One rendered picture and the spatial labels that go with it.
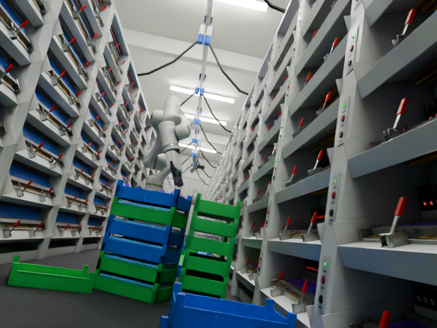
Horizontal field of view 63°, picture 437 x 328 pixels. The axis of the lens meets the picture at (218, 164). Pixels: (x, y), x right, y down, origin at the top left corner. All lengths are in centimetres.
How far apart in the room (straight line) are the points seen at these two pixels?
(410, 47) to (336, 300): 53
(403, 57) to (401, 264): 39
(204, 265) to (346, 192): 84
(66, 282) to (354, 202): 113
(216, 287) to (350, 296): 79
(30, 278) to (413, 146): 133
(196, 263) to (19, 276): 66
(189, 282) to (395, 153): 106
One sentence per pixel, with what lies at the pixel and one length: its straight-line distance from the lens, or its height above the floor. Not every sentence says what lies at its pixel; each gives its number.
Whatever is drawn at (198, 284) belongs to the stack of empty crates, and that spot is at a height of 11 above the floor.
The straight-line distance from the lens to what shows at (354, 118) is 91.
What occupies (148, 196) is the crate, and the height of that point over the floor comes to 43.
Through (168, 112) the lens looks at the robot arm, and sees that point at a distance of 194.
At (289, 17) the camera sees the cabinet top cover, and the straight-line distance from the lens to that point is 249.
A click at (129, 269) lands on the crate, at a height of 11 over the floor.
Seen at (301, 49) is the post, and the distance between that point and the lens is 178.
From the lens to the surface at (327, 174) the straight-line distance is 99.
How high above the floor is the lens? 30
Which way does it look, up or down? 12 degrees up
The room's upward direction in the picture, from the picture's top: 11 degrees clockwise
